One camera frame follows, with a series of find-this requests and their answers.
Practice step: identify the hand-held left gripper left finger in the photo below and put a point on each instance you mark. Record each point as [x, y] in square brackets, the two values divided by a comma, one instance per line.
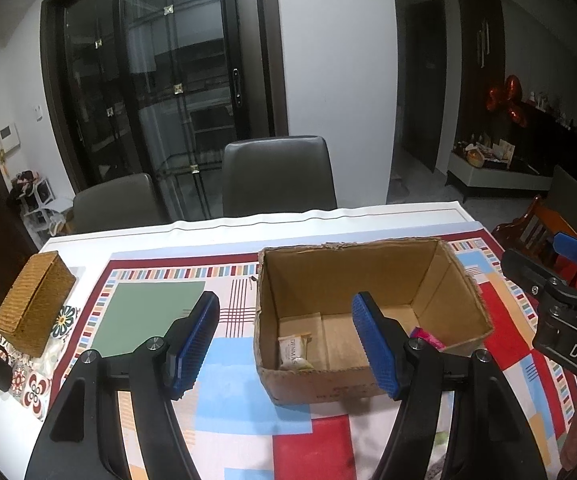
[196, 345]

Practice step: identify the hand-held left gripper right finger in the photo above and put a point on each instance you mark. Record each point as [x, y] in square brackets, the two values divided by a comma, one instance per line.
[376, 345]

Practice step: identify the cardboard box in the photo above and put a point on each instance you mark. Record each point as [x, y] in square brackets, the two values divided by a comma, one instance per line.
[318, 385]

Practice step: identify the brown wooden chair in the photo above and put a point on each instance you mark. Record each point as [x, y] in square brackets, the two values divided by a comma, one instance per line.
[523, 225]

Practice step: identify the pink snack packet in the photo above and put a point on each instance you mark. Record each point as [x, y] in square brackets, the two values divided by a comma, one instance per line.
[426, 337]

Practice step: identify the cream snack packet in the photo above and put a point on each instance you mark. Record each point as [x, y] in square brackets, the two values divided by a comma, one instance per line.
[293, 350]

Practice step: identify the colourful patterned tablecloth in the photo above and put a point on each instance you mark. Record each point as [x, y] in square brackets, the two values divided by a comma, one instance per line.
[248, 410]

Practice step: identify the white low cabinet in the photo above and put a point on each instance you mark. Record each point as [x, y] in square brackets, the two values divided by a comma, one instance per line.
[488, 175]

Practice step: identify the dark sideboard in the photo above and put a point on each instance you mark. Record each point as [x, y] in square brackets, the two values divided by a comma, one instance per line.
[553, 140]

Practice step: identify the white table cover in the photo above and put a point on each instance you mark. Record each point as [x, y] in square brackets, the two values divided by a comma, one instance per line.
[133, 242]

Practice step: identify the grey leather chair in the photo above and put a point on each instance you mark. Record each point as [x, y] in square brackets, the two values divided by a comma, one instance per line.
[278, 175]
[118, 205]

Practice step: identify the floral tile placemat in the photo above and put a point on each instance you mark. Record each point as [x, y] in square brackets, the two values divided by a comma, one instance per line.
[36, 385]

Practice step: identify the woven wicker box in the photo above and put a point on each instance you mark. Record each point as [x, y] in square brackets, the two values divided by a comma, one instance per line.
[31, 305]

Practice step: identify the red foil balloons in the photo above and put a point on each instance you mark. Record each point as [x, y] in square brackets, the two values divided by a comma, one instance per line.
[508, 95]

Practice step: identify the dark interior door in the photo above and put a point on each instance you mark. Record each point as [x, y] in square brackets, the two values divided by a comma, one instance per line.
[421, 90]

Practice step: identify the white cluttered shelf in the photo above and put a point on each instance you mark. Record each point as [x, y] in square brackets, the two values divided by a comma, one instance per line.
[36, 200]

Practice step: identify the glass sliding door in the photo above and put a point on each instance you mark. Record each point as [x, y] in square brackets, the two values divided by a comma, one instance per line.
[158, 85]

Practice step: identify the white wall intercom panel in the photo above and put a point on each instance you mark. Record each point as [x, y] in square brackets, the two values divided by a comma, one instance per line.
[9, 136]

